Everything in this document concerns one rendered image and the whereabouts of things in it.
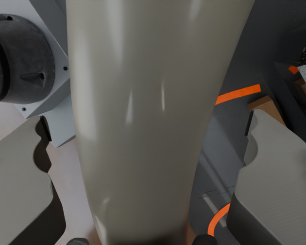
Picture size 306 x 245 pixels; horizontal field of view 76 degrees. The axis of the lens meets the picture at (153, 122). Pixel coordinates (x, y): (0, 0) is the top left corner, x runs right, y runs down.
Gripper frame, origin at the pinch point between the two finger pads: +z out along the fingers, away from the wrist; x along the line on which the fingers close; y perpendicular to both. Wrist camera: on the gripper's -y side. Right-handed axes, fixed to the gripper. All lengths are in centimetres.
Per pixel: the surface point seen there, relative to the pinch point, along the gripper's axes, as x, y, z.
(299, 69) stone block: 44, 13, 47
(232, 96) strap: 48, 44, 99
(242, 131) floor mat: 56, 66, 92
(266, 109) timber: 61, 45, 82
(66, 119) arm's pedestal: -25, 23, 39
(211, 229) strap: 43, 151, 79
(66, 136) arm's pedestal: -26, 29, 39
